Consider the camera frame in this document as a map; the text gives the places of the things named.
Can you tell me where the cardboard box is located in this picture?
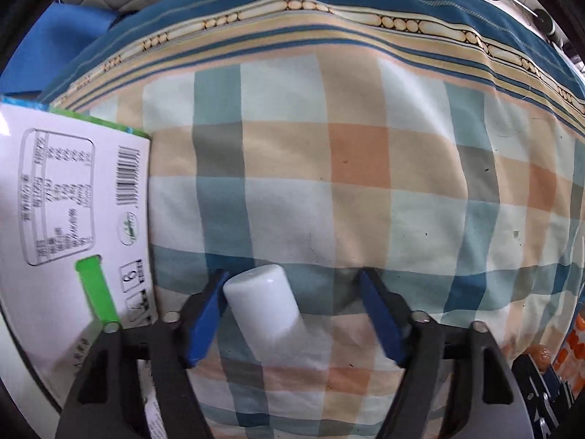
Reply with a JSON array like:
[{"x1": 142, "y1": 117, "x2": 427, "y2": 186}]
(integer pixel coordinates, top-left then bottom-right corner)
[{"x1": 0, "y1": 94, "x2": 161, "y2": 439}]

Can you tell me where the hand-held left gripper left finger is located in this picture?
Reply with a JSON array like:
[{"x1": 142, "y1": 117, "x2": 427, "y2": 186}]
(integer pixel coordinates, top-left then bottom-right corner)
[{"x1": 55, "y1": 270, "x2": 229, "y2": 439}]

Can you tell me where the blue folded exercise mat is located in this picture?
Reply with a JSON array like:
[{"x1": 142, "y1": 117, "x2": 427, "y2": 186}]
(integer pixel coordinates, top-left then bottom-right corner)
[{"x1": 0, "y1": 2, "x2": 120, "y2": 97}]

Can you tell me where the small white bottle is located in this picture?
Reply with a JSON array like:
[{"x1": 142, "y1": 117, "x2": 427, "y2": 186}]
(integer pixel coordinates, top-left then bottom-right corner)
[{"x1": 222, "y1": 264, "x2": 316, "y2": 346}]

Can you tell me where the orange patterned bag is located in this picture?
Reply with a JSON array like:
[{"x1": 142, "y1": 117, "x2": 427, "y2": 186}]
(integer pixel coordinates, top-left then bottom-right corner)
[{"x1": 551, "y1": 313, "x2": 585, "y2": 389}]

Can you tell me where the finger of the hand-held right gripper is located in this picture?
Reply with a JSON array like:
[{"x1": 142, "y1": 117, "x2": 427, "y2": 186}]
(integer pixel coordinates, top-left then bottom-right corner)
[{"x1": 509, "y1": 354, "x2": 581, "y2": 439}]

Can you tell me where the checked tablecloth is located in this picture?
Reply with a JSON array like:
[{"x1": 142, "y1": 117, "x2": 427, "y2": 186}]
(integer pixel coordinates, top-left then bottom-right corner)
[{"x1": 37, "y1": 0, "x2": 585, "y2": 439}]

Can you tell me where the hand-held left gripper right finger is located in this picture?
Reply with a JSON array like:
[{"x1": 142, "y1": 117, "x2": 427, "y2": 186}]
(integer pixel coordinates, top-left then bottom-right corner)
[{"x1": 359, "y1": 269, "x2": 535, "y2": 439}]

